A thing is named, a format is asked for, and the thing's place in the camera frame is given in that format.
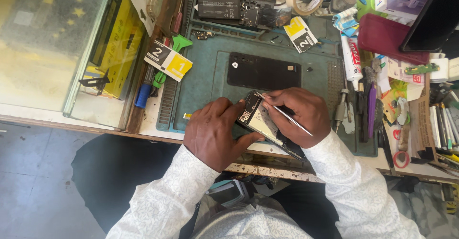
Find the person's right hand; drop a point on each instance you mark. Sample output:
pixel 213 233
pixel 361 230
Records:
pixel 308 113

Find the person's left hand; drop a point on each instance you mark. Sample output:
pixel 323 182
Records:
pixel 209 135

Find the silver metal tweezers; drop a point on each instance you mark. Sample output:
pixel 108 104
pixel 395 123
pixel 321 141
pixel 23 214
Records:
pixel 296 122

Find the black smartphone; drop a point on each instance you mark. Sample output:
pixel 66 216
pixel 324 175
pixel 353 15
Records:
pixel 259 121

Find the small yellow flex piece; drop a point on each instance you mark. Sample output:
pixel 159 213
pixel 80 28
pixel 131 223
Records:
pixel 187 116

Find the silver precision screwdriver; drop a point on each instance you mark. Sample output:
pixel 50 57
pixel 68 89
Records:
pixel 340 111

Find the teal repair work mat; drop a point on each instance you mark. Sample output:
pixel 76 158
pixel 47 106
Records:
pixel 200 77

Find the phone in lap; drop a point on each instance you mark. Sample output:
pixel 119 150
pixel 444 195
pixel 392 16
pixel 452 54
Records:
pixel 227 192

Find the black phone back cover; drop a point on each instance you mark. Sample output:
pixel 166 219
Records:
pixel 263 72

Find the white glue tube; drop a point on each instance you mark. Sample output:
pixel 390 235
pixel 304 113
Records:
pixel 352 59

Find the yellow black white sticker card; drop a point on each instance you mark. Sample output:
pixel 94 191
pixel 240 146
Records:
pixel 168 60
pixel 300 34

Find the green plastic pry tool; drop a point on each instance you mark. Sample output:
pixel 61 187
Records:
pixel 179 43

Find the small black circuit board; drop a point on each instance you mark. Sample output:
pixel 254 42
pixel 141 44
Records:
pixel 202 34

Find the dark red phone case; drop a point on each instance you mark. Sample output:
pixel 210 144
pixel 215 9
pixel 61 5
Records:
pixel 383 40

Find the brown cardboard box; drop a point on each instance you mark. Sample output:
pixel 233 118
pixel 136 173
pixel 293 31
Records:
pixel 421 124

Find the black phone motherboard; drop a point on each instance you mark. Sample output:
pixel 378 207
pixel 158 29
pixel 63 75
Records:
pixel 251 15

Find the small green circuit board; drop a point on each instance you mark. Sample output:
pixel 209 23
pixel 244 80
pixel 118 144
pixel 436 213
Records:
pixel 421 68

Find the black phone battery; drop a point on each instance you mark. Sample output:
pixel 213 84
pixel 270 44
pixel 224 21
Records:
pixel 218 5

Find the row of pens and tools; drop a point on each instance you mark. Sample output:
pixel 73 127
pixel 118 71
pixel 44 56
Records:
pixel 444 128

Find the white charger plug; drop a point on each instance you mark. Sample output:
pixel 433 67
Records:
pixel 439 68

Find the black tablet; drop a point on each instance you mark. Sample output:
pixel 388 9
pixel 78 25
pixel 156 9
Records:
pixel 434 16

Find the glass display case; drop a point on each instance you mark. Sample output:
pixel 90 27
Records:
pixel 53 45

